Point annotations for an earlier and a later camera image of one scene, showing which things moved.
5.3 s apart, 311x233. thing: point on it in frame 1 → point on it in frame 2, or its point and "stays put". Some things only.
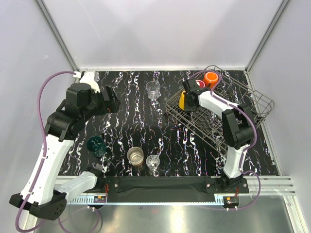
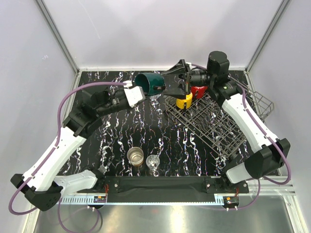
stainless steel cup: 135,156 stays put
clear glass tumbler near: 152,161 stays put
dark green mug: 95,144 → 153,83
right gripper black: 188,108 → 178,92
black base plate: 165,189 stays put
